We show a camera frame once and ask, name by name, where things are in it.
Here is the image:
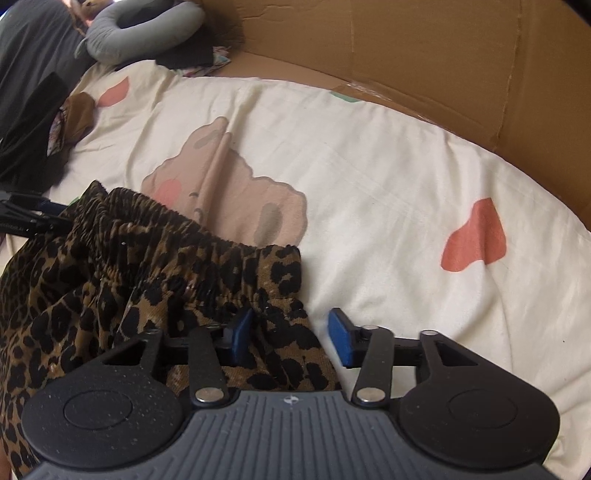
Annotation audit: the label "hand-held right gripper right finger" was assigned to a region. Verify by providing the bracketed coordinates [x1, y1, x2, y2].
[327, 307, 483, 408]

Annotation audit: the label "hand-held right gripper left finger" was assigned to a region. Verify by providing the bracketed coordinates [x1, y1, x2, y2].
[99, 308, 256, 407]

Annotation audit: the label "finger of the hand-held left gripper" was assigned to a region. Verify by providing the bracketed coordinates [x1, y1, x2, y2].
[0, 190, 72, 237]

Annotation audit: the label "leopard print pants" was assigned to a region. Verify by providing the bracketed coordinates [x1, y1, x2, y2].
[0, 180, 345, 472]

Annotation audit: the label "brown patterned cloth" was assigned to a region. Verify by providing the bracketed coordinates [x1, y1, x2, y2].
[48, 95, 99, 154]

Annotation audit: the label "dark grey garment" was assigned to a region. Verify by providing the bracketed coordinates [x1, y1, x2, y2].
[0, 0, 95, 195]

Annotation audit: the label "cream printed bed sheet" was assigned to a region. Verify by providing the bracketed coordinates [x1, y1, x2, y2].
[0, 60, 591, 467]

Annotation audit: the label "grey neck pillow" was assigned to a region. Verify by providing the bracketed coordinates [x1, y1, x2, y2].
[76, 0, 206, 63]

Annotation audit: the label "small black cloth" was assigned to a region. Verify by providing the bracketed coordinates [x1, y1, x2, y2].
[154, 41, 215, 71]

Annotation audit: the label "large cardboard panel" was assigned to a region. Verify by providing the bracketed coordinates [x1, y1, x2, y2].
[194, 0, 591, 232]

